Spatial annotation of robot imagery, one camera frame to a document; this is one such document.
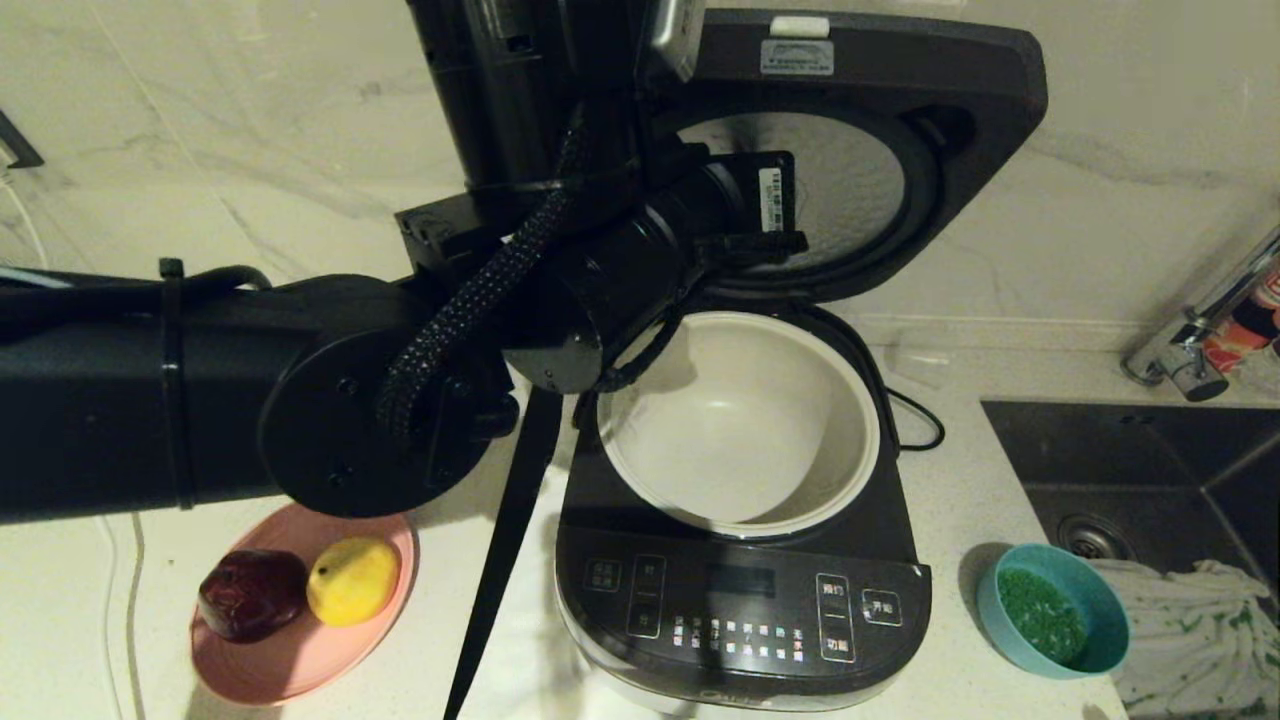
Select dark grey rice cooker lid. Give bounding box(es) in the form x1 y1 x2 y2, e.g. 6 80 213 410
640 8 1049 304

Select chopped green vegetables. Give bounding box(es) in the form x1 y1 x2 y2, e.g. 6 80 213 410
998 568 1086 665

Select teal bowl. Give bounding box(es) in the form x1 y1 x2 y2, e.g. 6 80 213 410
977 543 1132 682

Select cream inner pot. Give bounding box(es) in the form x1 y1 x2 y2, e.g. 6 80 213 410
597 310 882 541

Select dark grey rice cooker base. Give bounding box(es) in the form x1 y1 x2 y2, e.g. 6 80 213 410
555 300 933 713

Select clear plastic cup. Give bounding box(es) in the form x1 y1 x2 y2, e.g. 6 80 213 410
893 345 951 391

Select black flat board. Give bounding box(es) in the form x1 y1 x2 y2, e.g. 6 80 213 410
443 385 564 720

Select dark metal sink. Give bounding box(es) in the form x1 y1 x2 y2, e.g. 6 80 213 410
980 400 1280 720

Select metal sink drain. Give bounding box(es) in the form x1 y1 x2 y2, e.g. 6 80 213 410
1058 513 1136 563

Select chrome faucet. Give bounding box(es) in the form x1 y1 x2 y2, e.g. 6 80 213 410
1120 225 1280 404

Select red printed can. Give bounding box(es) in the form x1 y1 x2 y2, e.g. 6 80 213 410
1203 262 1280 376

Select yellow pear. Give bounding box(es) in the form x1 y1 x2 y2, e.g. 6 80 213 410
306 537 402 628

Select white cloth with green specks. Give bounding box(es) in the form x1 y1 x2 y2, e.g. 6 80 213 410
1090 558 1280 720

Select red apple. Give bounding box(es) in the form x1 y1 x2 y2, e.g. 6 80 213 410
198 548 309 643

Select pink plate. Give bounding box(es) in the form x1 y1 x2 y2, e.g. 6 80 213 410
190 503 419 707

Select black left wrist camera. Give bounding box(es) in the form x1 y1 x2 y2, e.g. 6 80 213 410
745 150 798 236

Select thin black cable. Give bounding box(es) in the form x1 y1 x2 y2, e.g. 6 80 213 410
575 305 691 426

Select black power cable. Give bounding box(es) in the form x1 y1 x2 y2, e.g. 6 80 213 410
885 390 946 453

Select black braided cable sleeve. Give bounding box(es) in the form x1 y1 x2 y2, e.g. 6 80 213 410
376 100 601 446

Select white power cable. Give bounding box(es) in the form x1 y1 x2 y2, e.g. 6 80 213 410
0 178 141 720

